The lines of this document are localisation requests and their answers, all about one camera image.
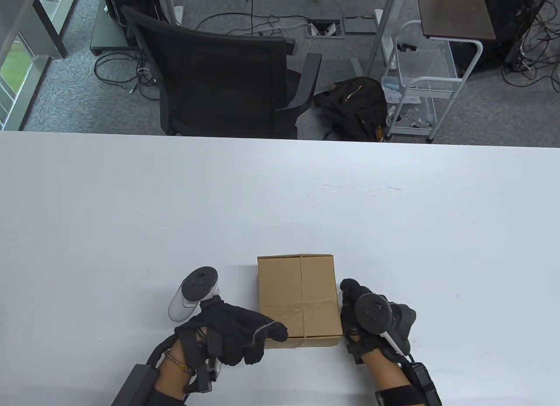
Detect person's left hand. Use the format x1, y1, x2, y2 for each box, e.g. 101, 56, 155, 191
174, 302, 289, 366

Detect person's right hand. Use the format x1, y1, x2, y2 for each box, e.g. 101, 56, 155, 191
339, 278, 410, 366

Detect thin beige twine string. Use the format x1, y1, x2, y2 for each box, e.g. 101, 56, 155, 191
250, 254, 342, 350

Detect brown cardboard box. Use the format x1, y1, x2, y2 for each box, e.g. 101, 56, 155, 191
257, 254, 343, 350

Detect person's right forearm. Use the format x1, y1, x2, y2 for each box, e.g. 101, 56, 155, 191
363, 350, 414, 393

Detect person's left forearm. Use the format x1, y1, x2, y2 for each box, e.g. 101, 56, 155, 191
155, 339, 198, 398

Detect open floor socket box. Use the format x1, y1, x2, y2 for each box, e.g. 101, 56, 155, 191
305, 19, 346, 39

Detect grey and white controller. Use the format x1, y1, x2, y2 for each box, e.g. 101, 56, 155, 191
354, 294, 417, 359
168, 266, 219, 322

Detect black backpack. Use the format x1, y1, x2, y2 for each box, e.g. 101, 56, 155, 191
313, 77, 389, 143

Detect black mesh office chair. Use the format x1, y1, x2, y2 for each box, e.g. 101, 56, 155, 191
120, 6, 323, 140

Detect silver metal desk leg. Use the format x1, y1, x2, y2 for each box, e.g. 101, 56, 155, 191
367, 0, 401, 76

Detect grey floor cover plate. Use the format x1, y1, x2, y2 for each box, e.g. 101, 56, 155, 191
342, 16, 378, 34

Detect dark grey stand base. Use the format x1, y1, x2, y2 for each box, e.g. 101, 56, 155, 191
90, 0, 136, 56

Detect dark brown side desk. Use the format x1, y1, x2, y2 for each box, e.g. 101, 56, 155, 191
415, 0, 497, 41

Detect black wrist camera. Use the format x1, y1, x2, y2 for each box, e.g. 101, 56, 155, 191
186, 357, 224, 394

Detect thin braided bracelet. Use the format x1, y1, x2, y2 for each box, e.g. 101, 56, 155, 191
164, 351, 195, 376

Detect black forearm strap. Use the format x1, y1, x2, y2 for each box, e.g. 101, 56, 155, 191
147, 389, 186, 406
375, 385, 421, 406

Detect white wire trolley cart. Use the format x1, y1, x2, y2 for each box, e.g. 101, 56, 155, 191
380, 20, 484, 144

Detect tangle of black cables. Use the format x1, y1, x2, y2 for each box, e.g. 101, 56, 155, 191
94, 52, 162, 101
501, 0, 560, 94

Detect long black floor cable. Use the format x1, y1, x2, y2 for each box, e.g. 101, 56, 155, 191
196, 0, 307, 35

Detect window with grey frame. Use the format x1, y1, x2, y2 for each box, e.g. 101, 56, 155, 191
0, 0, 84, 131

